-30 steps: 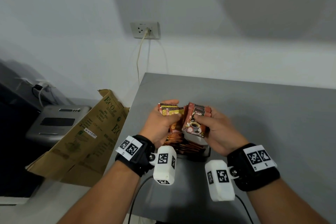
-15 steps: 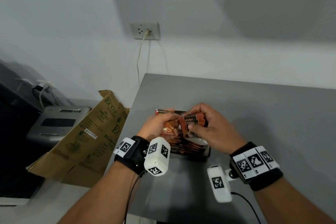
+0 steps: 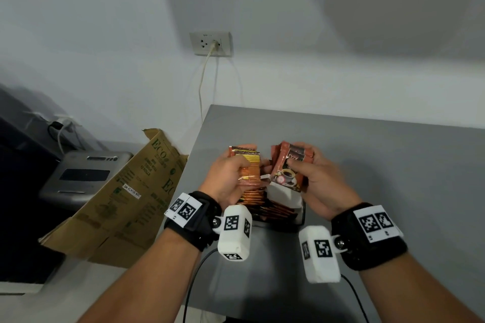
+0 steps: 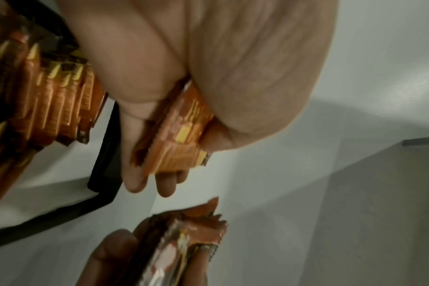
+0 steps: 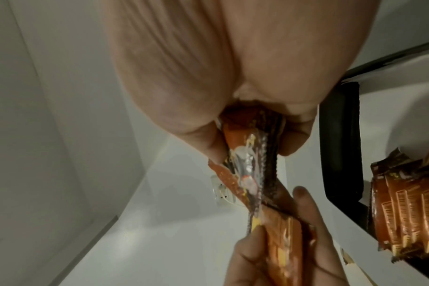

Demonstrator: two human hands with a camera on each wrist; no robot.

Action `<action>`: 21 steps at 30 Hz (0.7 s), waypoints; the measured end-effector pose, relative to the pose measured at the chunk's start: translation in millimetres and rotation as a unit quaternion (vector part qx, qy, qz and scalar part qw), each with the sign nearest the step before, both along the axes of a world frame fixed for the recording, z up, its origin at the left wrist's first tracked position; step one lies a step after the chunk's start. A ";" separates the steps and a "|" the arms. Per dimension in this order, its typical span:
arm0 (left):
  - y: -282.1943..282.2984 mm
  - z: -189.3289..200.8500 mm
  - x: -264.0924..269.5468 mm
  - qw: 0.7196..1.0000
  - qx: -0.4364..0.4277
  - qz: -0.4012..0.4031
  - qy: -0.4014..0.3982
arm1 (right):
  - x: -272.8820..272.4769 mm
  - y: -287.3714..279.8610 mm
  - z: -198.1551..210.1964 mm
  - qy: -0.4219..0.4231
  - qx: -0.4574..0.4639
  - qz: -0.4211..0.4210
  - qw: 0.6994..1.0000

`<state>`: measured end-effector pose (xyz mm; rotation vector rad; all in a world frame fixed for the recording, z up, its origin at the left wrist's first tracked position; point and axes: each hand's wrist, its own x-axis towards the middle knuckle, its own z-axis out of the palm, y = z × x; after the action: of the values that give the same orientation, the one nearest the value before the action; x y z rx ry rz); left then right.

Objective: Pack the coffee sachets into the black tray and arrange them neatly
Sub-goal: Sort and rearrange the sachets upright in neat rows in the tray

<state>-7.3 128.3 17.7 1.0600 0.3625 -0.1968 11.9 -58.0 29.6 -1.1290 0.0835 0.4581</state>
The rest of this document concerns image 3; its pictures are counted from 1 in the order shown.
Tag person's right forearm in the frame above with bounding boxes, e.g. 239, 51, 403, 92
358, 252, 484, 323

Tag person's right hand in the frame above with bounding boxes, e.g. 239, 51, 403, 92
287, 141, 363, 221

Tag pile of orange coffee sachets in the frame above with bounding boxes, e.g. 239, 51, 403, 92
240, 187, 298, 223

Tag person's left hand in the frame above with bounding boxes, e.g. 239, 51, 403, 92
199, 144, 262, 208

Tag grey appliance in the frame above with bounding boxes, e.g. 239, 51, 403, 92
39, 150, 134, 210

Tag cream power cord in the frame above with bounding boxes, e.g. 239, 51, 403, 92
198, 42, 220, 123

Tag white charger cable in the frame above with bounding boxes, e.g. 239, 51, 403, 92
47, 116, 82, 155

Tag white wall socket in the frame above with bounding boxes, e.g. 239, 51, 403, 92
189, 31, 234, 58

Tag black wristband with marker tags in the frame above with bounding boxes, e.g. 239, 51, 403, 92
330, 202, 408, 272
164, 191, 222, 252

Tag brown cardboard box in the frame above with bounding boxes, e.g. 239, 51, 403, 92
39, 128, 189, 268

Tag black camera cable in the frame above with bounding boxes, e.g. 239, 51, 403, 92
183, 247, 219, 323
340, 274, 370, 323

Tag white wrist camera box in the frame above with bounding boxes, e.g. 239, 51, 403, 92
217, 205, 253, 262
298, 225, 342, 284

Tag person's left forearm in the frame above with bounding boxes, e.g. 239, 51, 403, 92
77, 228, 202, 323

